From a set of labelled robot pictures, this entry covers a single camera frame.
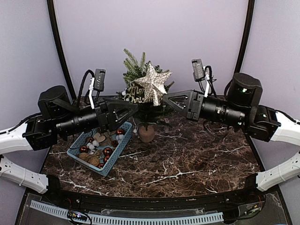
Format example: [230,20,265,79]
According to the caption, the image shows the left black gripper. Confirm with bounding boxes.
[55,97,139,138]

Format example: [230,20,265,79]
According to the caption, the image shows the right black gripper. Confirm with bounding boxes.
[163,88,247,128]

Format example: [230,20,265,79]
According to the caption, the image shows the white ball string lights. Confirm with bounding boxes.
[118,91,173,131]

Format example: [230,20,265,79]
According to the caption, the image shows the gold merry christmas sign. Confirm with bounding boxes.
[124,86,153,104]

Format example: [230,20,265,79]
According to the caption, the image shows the small green christmas tree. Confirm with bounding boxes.
[117,48,174,143]

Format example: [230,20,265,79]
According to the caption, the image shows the silver glitter star topper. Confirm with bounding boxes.
[134,63,172,106]

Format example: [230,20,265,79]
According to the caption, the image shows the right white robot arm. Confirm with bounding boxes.
[163,73,300,203]

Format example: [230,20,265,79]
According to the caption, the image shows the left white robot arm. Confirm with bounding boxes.
[0,85,138,204]

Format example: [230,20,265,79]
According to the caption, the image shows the wooden heart ornament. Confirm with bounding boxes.
[93,133,106,144]

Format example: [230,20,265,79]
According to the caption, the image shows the light blue plastic basket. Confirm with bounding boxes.
[67,121,132,176]

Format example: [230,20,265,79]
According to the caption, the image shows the twine ball ornament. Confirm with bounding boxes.
[88,156,100,167]

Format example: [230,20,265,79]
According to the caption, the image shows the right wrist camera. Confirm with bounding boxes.
[191,59,214,97]

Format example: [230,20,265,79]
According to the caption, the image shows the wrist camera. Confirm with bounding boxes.
[88,69,106,109]
[191,59,214,97]

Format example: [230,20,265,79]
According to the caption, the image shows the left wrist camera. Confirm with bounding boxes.
[88,69,106,109]

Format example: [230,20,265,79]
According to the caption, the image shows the black table front rail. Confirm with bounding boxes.
[44,175,265,211]

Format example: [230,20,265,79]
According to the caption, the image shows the white cable duct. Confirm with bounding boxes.
[30,200,224,225]

